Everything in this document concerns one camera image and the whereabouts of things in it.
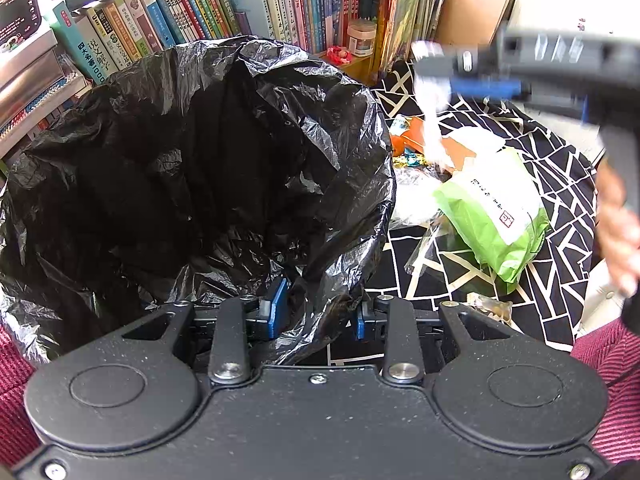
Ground clear plastic wrap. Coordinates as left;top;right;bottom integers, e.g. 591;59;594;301
405;212;456;278

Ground green plastic snack bag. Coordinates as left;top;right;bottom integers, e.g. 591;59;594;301
434;127;550;292

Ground black garbage bag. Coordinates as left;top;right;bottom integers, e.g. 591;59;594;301
1;37;396;365

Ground row of colourful comic books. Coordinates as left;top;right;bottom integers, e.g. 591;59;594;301
372;0;435;79

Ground row of blue red books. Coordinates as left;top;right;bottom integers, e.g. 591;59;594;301
234;0;377;49

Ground row of leaning green books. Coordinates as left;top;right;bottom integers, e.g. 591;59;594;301
51;0;250;84

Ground stack of lying books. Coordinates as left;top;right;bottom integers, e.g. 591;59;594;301
1;24;91;155

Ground person's right hand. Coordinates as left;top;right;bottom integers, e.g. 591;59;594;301
596;158;639;298

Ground brown paper piece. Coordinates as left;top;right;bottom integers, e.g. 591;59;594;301
440;136;476;172

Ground small white lidded jar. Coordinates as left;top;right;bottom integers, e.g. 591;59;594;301
347;18;376;58

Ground black white patterned cloth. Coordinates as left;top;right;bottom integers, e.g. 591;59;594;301
326;58;601;366

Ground red white small toy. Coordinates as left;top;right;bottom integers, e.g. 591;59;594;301
324;46;352;66

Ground red knitted sleeve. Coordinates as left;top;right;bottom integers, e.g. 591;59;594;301
0;328;40;468

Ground smartphone with lit screen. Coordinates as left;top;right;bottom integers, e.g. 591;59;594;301
0;0;41;54

